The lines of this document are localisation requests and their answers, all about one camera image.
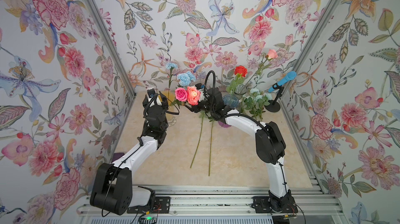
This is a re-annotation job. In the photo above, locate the blue carnation stem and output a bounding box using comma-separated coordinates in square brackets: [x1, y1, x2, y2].
[165, 62, 196, 91]

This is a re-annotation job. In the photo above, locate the clear glass vase with twine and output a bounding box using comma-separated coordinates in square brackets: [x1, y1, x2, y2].
[233, 84, 248, 104]

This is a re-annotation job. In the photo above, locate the small red rose stem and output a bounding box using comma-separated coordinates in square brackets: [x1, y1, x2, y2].
[226, 65, 248, 94]

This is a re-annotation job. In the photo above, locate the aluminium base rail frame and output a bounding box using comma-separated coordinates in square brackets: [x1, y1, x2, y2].
[78, 183, 348, 224]

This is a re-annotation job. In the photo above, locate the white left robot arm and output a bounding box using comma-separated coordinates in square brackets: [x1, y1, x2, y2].
[90, 94, 169, 217]

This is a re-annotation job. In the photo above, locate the aluminium corner frame post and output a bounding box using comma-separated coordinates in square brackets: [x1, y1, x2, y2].
[84, 0, 136, 99]
[282, 0, 357, 98]

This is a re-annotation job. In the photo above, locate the small purple box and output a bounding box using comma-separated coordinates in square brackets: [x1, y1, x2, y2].
[111, 152, 125, 163]

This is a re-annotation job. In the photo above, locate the magenta pink rose stem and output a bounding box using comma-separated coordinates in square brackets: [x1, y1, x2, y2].
[174, 87, 188, 108]

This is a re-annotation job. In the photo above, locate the yellow fluted glass vase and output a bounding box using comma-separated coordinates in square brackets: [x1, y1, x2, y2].
[161, 90, 178, 127]

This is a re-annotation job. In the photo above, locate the blue microphone on black stand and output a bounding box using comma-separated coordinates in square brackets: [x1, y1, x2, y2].
[265, 71, 297, 112]

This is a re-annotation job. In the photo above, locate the purple blue glass vase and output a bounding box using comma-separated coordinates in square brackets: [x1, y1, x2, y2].
[218, 94, 239, 128]

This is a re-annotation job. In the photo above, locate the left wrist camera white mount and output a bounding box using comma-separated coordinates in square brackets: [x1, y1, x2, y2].
[147, 88, 162, 107]

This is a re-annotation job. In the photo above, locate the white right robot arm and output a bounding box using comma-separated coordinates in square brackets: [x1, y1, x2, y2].
[189, 84, 299, 214]

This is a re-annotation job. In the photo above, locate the coral red rose stem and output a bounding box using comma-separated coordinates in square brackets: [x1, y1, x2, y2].
[187, 86, 202, 106]

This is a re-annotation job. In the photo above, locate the light pink rose stem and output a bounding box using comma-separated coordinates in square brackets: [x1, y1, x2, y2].
[244, 49, 278, 87]

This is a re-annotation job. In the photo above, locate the aluminium corner frame post right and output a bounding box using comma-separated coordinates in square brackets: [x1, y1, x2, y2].
[282, 0, 357, 98]

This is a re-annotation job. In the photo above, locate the aluminium corner frame post left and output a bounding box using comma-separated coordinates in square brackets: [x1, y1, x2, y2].
[84, 0, 136, 99]

